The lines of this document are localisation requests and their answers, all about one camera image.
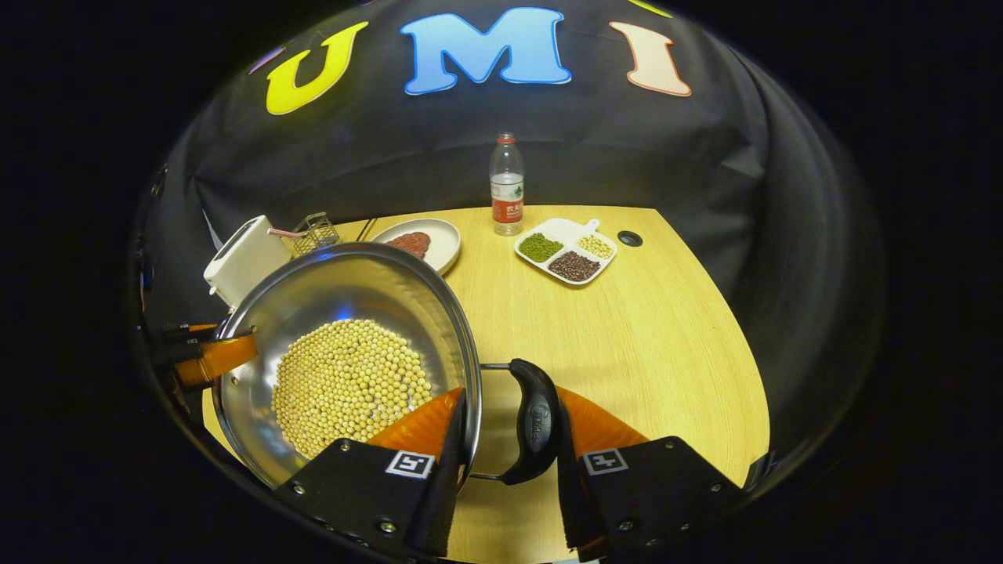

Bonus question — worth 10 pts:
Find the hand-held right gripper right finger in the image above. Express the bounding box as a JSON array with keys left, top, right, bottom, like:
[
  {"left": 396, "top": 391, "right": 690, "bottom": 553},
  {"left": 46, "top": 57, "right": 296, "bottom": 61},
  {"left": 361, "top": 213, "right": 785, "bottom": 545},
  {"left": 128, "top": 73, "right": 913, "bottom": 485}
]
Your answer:
[{"left": 555, "top": 385, "right": 745, "bottom": 561}]

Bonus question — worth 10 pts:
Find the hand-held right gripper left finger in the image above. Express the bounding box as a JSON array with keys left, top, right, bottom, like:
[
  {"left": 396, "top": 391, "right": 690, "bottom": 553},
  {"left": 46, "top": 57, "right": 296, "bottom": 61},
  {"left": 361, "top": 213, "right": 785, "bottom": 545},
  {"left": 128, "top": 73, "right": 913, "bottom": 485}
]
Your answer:
[{"left": 274, "top": 388, "right": 469, "bottom": 559}]

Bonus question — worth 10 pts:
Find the stainless steel pot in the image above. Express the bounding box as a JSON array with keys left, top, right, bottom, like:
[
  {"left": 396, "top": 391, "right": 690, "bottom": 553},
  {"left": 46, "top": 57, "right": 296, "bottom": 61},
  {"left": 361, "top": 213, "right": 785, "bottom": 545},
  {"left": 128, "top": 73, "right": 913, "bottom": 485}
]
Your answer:
[{"left": 212, "top": 241, "right": 562, "bottom": 490}]

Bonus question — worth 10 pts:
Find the white toaster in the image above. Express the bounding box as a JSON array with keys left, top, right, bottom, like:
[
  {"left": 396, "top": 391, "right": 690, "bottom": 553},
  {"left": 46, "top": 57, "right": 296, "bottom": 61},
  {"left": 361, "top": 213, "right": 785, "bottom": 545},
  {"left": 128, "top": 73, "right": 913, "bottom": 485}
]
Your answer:
[{"left": 204, "top": 215, "right": 292, "bottom": 308}]

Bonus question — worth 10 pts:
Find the pile of yellow soybeans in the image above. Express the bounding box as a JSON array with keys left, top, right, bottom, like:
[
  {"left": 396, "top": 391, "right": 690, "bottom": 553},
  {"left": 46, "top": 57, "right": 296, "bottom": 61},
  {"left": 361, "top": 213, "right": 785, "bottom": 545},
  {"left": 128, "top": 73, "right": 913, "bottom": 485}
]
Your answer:
[{"left": 271, "top": 318, "right": 433, "bottom": 460}]

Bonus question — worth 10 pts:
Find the white round plate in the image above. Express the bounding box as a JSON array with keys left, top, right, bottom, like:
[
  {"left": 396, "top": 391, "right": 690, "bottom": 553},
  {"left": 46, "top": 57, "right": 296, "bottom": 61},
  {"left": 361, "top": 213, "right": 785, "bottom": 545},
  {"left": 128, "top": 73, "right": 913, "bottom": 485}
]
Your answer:
[{"left": 370, "top": 218, "right": 462, "bottom": 275}]

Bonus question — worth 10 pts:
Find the white divided bean dish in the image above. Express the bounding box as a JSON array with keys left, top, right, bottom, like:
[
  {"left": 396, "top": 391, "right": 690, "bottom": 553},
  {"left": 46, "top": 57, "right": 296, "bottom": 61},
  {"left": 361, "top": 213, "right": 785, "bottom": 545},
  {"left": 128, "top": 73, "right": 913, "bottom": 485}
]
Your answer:
[{"left": 514, "top": 218, "right": 618, "bottom": 286}]

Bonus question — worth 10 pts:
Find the clear water bottle red label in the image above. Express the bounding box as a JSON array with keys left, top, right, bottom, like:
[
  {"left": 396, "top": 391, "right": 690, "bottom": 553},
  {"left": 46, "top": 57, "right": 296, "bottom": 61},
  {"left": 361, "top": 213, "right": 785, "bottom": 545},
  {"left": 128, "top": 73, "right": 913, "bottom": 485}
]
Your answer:
[{"left": 490, "top": 132, "right": 525, "bottom": 237}]

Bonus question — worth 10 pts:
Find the black backdrop cloth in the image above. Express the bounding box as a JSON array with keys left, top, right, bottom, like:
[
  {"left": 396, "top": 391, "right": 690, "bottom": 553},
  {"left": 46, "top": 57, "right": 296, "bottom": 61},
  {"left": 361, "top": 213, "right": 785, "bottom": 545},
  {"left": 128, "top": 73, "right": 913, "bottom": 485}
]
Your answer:
[{"left": 129, "top": 0, "right": 886, "bottom": 502}]

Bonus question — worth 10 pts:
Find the wire mesh basket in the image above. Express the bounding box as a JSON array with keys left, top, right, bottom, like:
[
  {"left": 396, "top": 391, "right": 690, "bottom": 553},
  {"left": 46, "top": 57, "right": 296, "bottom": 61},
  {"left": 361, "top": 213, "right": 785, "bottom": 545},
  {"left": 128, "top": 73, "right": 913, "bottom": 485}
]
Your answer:
[{"left": 291, "top": 211, "right": 341, "bottom": 256}]

